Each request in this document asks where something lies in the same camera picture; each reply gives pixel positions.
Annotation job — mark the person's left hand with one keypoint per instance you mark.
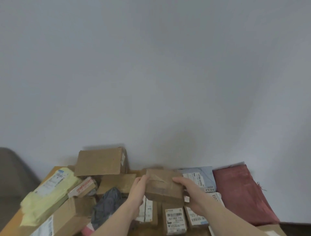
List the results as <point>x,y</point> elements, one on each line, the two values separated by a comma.
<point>136,194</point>

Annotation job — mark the person's right hand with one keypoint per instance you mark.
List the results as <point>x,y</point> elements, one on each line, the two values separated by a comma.
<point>197,199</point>

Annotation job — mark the person's right thumb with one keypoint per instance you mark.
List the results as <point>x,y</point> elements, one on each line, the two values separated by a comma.
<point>181,181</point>

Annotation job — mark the person's left thumb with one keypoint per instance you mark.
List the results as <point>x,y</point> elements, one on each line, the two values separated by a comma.
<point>143,180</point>

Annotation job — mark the small taped cardboard box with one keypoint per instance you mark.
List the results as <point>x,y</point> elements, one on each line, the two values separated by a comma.
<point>162,186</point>

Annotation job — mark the person's left forearm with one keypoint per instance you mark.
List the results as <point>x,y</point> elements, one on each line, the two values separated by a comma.
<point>114,222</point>

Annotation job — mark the person's right forearm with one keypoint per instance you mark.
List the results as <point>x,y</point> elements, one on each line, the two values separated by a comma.
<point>230,221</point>

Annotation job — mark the light blue mailer bag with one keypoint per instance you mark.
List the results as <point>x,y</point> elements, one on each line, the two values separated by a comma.
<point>203,177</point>

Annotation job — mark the flat brown cardboard box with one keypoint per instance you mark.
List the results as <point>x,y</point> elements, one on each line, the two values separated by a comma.
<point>116,183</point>

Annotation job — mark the cardboard box with side labels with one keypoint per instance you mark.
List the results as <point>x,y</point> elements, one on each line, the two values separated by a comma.
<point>148,211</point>

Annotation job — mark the small cardboard box barcode label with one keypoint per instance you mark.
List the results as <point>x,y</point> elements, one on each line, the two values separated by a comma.
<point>175,218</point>

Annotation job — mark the white mailer bag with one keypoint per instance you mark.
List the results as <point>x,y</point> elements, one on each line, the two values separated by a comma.
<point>217,197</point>

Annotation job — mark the small cardboard box blue-edged label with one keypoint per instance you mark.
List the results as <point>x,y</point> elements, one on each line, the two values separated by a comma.
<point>194,218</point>

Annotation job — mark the dark grey plastic bag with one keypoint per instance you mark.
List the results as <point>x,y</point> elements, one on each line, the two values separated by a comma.
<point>107,206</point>

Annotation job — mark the large plain cardboard box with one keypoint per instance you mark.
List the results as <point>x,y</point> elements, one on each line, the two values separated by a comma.
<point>98,161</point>

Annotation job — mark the small box with red tape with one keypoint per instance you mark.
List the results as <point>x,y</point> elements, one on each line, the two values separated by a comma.
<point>81,188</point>

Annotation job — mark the dark red cloth bag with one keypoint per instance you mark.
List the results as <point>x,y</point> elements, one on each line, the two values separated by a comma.
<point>243,194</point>

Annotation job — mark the pink package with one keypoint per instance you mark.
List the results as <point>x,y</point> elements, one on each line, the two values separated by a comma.
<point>88,230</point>

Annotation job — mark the long cardboard box white label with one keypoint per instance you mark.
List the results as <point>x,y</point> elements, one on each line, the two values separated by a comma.
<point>65,216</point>

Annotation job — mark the pale yellow mailer bag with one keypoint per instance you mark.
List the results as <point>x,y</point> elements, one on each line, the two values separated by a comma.
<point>48,194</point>

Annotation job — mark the pale cardboard box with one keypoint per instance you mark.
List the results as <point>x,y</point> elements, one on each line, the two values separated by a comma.
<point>272,230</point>

